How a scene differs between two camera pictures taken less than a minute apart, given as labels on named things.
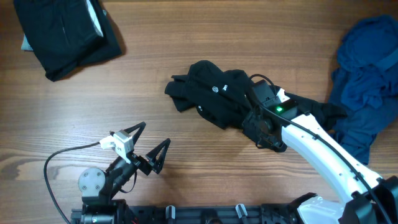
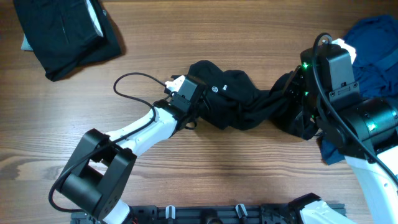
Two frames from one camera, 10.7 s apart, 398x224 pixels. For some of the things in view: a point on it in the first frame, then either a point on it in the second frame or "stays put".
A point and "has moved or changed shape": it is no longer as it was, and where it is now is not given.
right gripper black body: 252,123 to 296,91
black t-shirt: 224,99 has moved or changed shape
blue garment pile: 364,83 stays put
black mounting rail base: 189,214 stays put
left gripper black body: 138,161 to 201,104
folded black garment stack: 66,35 stays put
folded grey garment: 25,45 stays put
